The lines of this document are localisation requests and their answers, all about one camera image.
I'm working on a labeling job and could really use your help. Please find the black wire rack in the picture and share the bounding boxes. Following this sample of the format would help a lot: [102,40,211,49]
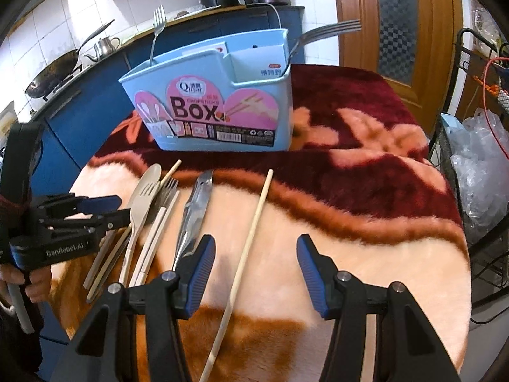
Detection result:
[427,28,509,323]

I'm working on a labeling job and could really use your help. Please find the wooden chopstick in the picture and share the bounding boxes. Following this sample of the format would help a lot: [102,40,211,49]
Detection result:
[84,159,182,303]
[198,169,274,382]

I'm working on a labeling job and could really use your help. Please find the beige plastic spoon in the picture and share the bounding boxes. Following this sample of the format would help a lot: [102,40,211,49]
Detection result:
[83,163,162,289]

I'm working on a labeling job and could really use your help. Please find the light blue utensil box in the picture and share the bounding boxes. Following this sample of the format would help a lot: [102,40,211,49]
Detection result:
[118,28,294,152]

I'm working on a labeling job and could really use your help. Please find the white cable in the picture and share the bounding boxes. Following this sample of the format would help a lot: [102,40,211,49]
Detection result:
[247,3,281,29]

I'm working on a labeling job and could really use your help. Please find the black wok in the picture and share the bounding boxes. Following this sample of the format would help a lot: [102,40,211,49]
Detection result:
[24,19,116,101]

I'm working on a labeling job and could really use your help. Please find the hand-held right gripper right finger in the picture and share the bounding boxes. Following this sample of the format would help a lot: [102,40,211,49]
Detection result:
[296,234,462,382]

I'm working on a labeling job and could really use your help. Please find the metal fork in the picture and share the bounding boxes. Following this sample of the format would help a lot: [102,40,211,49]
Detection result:
[287,19,362,69]
[150,178,179,223]
[149,5,167,65]

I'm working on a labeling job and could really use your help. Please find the metal knife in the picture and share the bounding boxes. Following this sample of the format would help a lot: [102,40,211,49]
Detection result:
[172,170,214,271]

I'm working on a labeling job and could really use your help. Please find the person's dark clothing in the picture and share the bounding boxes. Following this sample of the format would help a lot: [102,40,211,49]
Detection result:
[0,304,45,382]

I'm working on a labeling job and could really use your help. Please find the white plastic bag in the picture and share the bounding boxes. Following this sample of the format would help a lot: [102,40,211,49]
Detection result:
[473,0,502,48]

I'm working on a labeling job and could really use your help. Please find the person's left hand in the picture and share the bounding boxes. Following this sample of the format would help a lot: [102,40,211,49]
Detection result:
[0,265,51,307]

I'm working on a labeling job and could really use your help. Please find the red cable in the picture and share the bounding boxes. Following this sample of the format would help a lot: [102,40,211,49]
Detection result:
[482,58,509,100]

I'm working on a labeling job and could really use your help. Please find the metal kettle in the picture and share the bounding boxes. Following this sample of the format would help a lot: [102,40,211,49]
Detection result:
[83,37,121,63]

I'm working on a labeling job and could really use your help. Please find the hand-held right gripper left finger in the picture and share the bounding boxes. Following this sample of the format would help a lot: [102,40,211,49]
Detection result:
[50,234,217,382]

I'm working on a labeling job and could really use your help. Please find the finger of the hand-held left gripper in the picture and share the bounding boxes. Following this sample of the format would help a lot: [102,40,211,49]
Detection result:
[40,208,132,244]
[35,193,123,217]

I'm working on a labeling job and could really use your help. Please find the floral plush blanket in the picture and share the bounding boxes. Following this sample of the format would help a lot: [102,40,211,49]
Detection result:
[52,64,472,382]

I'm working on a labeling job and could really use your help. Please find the beige plastic chopstick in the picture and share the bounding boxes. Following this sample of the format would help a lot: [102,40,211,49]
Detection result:
[131,206,170,285]

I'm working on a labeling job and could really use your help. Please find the beige plastic fork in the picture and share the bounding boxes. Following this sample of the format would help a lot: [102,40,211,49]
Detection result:
[119,183,160,287]

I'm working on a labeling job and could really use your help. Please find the clear plastic bags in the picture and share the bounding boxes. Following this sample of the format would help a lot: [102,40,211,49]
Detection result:
[451,107,509,243]

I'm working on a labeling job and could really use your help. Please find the wooden door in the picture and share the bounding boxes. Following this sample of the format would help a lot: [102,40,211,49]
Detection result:
[336,0,464,126]

